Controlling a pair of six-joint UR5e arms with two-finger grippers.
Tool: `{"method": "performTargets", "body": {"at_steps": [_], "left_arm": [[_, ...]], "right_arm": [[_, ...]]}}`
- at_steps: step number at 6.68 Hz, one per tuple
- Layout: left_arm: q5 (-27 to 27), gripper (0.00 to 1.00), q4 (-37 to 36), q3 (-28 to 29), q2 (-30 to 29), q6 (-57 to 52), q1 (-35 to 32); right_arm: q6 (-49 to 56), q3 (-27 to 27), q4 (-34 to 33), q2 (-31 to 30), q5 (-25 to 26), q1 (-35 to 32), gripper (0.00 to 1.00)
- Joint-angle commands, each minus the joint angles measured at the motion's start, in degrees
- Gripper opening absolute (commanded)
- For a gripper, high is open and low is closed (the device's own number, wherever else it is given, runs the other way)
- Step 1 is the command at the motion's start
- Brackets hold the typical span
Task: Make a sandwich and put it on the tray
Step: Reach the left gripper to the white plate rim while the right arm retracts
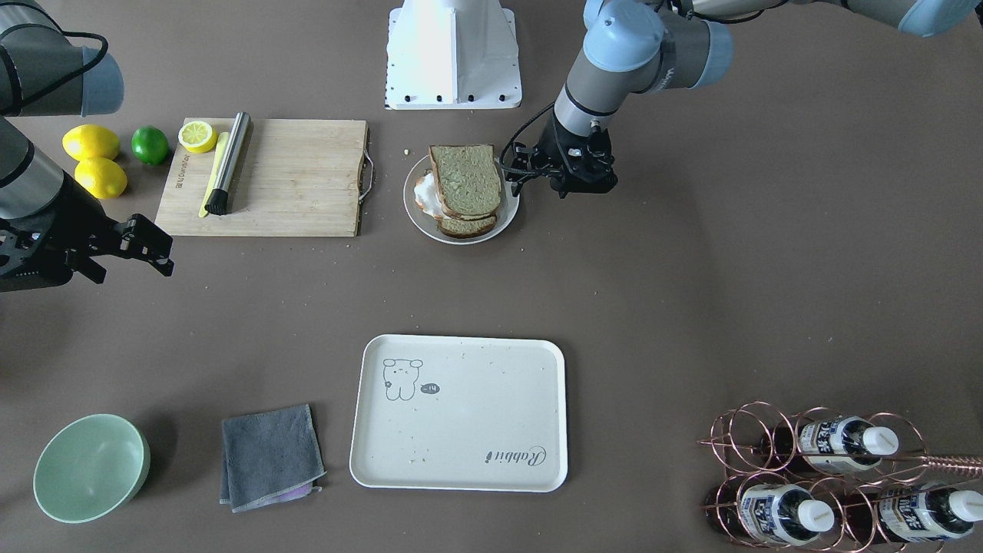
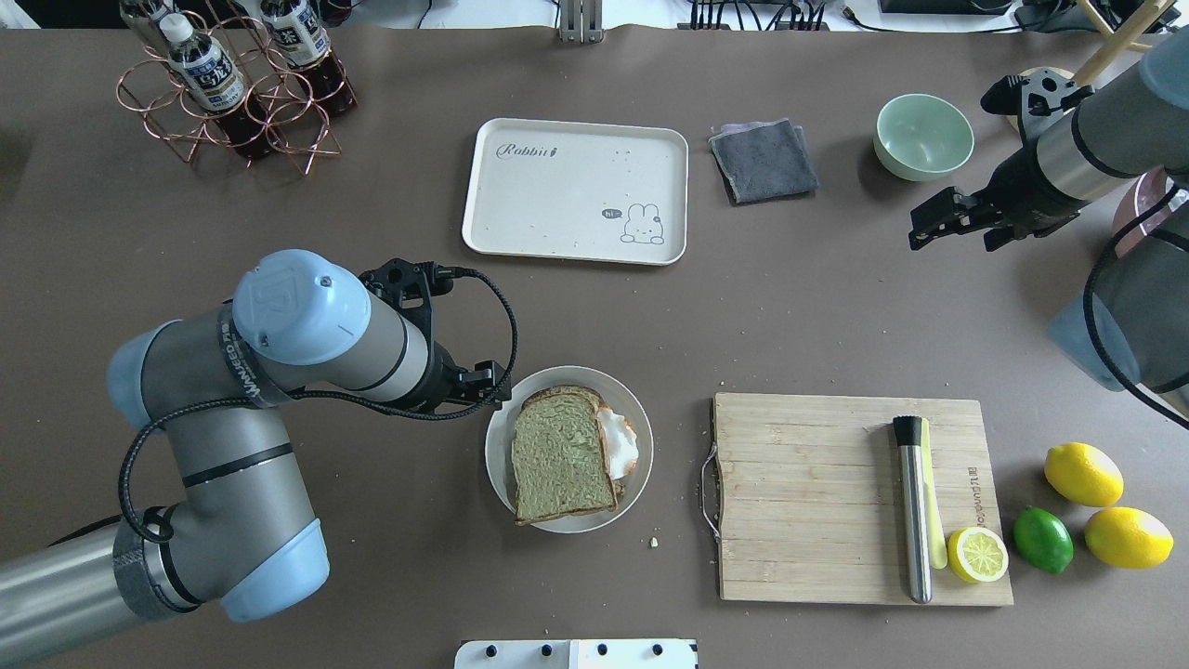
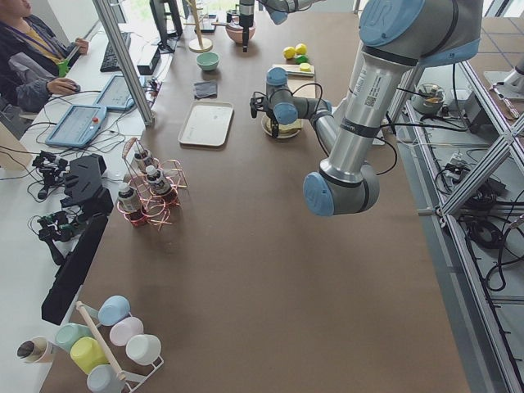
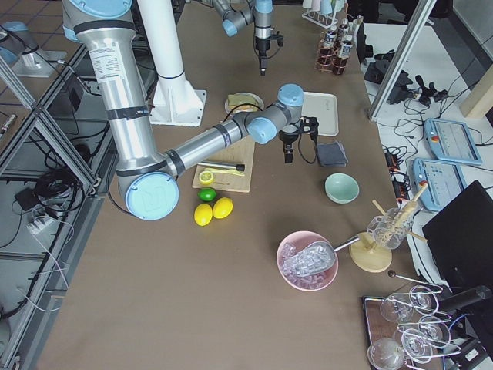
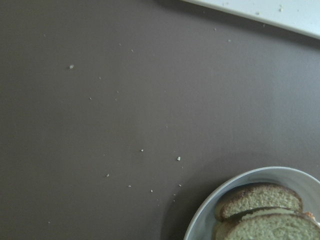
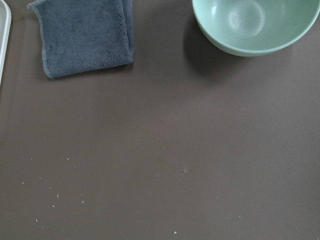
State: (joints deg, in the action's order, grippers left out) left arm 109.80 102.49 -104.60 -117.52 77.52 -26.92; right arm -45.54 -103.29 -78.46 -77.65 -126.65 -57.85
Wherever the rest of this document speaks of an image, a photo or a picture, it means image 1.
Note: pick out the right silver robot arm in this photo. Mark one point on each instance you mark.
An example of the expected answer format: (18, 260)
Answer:
(44, 74)

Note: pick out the bread slice on plate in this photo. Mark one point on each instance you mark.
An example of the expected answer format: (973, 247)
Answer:
(466, 229)

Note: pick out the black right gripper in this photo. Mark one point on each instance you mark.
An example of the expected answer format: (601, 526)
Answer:
(71, 225)

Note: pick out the half lemon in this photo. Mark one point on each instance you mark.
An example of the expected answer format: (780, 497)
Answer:
(197, 137)

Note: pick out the bread slice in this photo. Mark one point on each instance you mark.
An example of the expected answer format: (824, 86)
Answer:
(469, 180)
(466, 229)

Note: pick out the yellow lemon far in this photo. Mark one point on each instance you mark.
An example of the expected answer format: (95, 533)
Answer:
(103, 179)

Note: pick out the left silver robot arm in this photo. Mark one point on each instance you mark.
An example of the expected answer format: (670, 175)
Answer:
(665, 97)

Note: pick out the steel muddler black tip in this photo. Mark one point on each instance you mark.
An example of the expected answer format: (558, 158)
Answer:
(219, 196)

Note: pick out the yellow lemon near lime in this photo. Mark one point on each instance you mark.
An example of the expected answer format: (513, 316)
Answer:
(91, 141)

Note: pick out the green lime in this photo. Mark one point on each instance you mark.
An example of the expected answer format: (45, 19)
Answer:
(150, 145)

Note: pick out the fried egg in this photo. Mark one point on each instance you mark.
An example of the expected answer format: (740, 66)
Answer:
(427, 196)

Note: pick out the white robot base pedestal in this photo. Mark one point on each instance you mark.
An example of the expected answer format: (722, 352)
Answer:
(452, 55)

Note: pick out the white round plate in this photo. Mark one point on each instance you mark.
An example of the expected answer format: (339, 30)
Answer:
(506, 211)

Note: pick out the tea bottle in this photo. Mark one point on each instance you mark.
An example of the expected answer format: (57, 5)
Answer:
(844, 445)
(767, 514)
(925, 513)

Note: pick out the wooden cutting board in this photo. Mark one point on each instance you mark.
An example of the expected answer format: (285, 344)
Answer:
(295, 177)

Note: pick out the copper wire bottle rack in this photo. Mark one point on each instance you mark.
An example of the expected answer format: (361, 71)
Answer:
(734, 434)

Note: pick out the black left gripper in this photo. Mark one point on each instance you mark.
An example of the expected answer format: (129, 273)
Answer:
(550, 144)

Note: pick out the grey folded cloth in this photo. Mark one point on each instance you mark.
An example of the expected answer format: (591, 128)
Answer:
(269, 458)

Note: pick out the mint green bowl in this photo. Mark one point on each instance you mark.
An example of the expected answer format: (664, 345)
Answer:
(91, 467)

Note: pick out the cream rabbit tray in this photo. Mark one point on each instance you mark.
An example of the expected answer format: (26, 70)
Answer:
(461, 413)

